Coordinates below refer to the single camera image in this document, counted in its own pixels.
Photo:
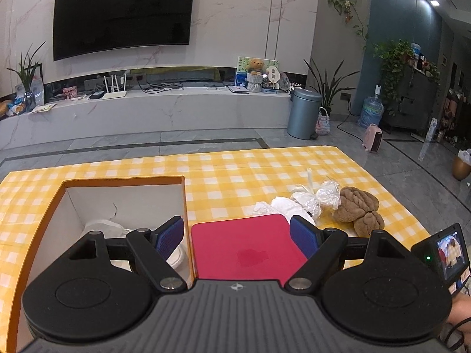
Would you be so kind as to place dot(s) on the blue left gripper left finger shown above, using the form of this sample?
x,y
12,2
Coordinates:
x,y
166,238

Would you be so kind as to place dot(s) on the orange cardboard box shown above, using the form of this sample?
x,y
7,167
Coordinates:
x,y
62,213

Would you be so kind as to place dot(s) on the pastel woven basket bag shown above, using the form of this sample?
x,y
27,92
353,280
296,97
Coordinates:
x,y
323,126

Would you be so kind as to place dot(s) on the green picture card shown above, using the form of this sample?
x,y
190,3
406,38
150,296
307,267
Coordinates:
x,y
241,73

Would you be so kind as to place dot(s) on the pink space heater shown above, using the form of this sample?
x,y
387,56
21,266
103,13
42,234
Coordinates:
x,y
373,138

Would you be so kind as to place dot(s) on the clear plastic bagged cloth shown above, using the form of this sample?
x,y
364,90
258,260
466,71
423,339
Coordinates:
x,y
328,195

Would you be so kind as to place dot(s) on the potted plant by bin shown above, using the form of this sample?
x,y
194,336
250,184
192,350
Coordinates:
x,y
327,86

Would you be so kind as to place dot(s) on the camera screen on gripper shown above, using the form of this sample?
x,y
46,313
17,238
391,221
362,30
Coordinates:
x,y
446,254

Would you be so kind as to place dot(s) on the blue water jug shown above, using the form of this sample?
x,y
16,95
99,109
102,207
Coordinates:
x,y
372,109

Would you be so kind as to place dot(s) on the blue grey trash can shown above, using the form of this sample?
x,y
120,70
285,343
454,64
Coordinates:
x,y
305,105

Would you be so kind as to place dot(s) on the teddy bear on console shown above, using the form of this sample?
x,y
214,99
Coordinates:
x,y
255,66

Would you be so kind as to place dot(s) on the white wifi router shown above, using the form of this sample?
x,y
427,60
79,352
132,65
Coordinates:
x,y
115,88

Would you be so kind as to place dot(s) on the white tissue paper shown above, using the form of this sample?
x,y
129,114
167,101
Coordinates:
x,y
284,206

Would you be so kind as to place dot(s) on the black wall television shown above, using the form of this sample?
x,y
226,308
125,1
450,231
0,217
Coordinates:
x,y
90,26

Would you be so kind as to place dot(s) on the yellow checkered tablecloth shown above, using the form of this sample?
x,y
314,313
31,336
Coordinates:
x,y
218,185

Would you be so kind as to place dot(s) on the white marble tv console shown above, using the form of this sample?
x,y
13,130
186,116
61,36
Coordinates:
x,y
140,112

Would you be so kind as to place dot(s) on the white round towel pad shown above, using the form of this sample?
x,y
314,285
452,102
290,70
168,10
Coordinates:
x,y
178,259

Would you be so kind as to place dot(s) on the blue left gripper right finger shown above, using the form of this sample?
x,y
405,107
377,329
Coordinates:
x,y
306,236

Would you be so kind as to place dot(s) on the green plant on console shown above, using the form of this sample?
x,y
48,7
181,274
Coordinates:
x,y
25,72

